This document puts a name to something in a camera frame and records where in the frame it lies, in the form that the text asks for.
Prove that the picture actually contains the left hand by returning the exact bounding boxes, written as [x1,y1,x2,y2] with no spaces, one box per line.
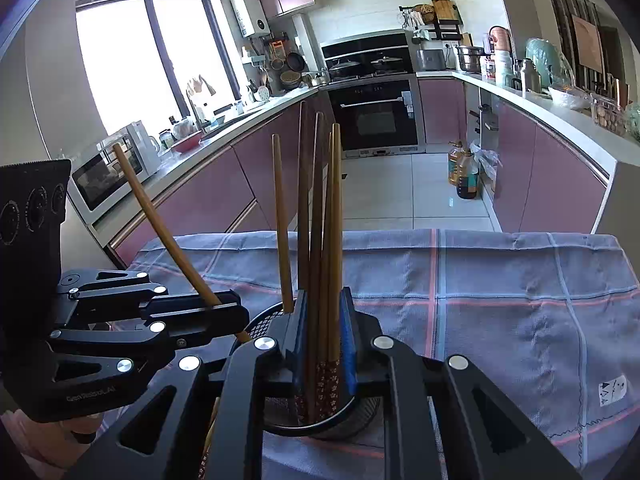
[1,410,104,479]

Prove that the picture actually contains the chopstick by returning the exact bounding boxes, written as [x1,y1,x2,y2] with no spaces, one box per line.
[317,131,334,420]
[272,133,294,314]
[112,142,253,345]
[297,101,312,422]
[328,124,343,415]
[308,112,324,422]

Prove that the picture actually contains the window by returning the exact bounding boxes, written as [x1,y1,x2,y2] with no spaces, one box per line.
[76,0,246,136]

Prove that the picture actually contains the steel stock pot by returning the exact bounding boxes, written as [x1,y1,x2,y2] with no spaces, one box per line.
[454,44,485,74]

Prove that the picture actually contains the white electric kettle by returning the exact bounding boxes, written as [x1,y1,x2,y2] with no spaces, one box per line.
[126,120,162,176]

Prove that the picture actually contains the black camera box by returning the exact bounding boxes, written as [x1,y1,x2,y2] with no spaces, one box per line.
[1,159,70,374]

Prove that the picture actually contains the white microwave oven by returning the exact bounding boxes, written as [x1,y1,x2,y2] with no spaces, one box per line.
[70,131,149,222]

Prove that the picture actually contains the cooking oil bottle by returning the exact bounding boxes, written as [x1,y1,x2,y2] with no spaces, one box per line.
[448,141,480,200]

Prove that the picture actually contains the white water heater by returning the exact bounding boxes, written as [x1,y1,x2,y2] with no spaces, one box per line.
[231,0,271,38]

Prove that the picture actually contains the black range hood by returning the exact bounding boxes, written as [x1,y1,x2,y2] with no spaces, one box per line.
[321,29,414,81]

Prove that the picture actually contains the black built-in oven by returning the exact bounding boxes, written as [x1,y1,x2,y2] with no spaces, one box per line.
[328,78,419,155]

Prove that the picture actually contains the black mesh cup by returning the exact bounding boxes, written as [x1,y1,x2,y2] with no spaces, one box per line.
[247,287,385,441]

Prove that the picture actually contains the blue plaid tablecloth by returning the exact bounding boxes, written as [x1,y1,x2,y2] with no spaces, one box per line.
[96,227,640,480]

